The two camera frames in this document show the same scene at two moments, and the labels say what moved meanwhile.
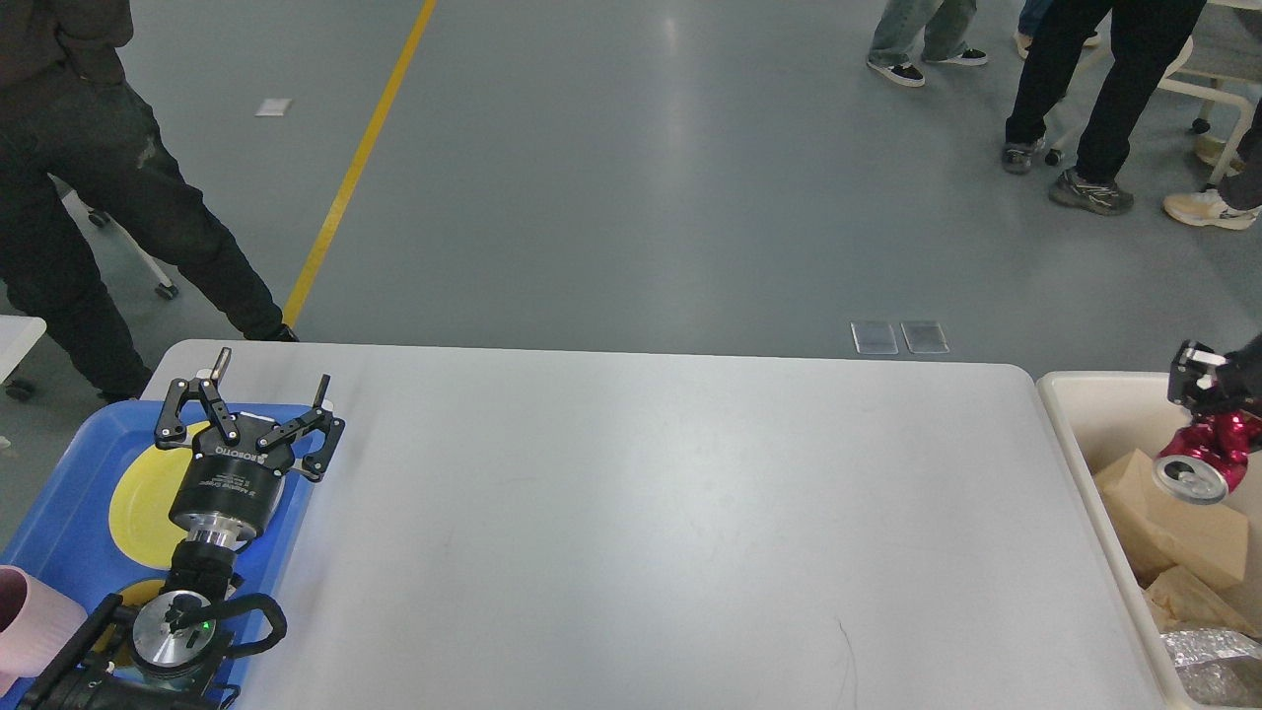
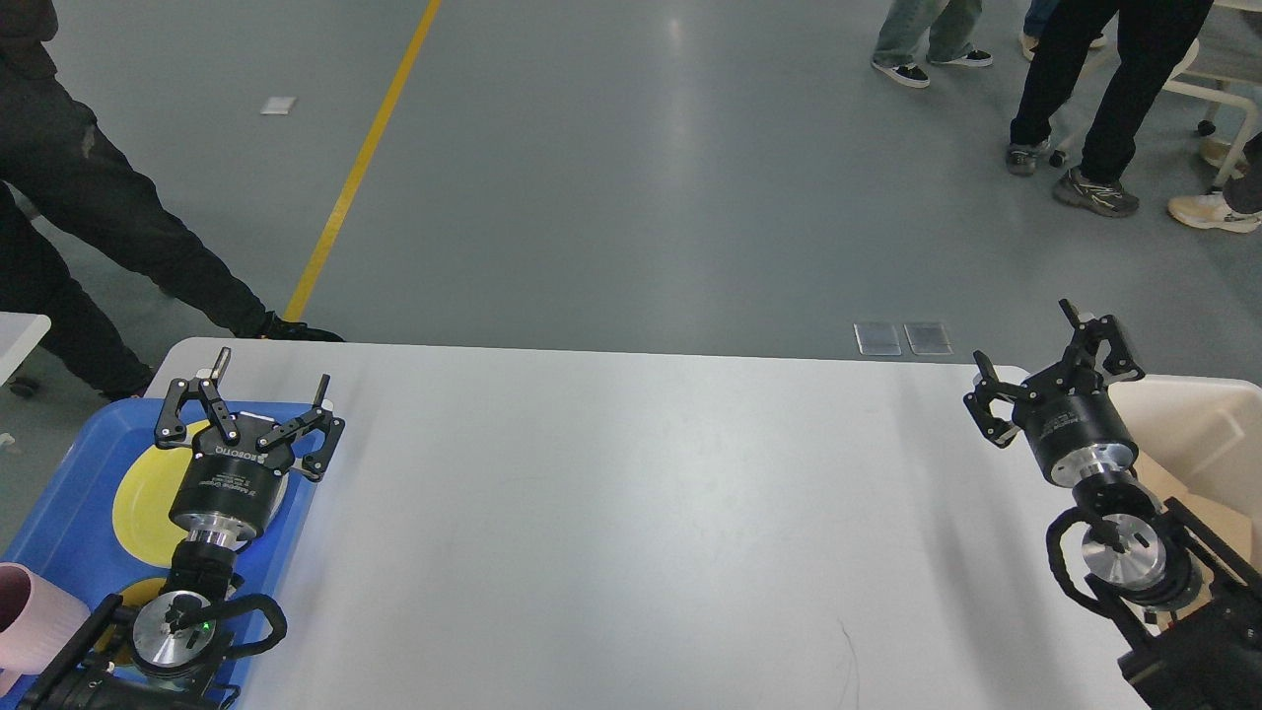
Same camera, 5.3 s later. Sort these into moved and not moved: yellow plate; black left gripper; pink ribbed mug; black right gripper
Moved: black right gripper
Not moved: yellow plate; black left gripper; pink ribbed mug
